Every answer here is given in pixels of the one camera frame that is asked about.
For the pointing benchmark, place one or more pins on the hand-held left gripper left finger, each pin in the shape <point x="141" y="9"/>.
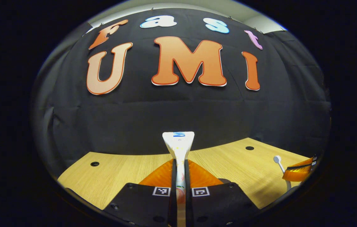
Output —
<point x="143" y="205"/>

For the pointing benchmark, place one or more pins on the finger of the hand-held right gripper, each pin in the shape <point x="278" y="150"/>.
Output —
<point x="303" y="162"/>
<point x="296" y="175"/>

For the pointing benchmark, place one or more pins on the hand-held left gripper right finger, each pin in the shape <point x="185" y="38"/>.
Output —
<point x="219" y="205"/>

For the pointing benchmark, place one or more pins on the white toothbrush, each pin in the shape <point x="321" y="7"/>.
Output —
<point x="277" y="159"/>

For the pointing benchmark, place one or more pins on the dark brown round coaster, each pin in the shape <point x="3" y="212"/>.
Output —
<point x="225" y="181"/>

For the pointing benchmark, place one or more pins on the white toothpaste tube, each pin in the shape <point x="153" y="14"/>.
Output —
<point x="178" y="148"/>

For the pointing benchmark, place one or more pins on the black backdrop cloth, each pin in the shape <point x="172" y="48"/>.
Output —
<point x="165" y="110"/>

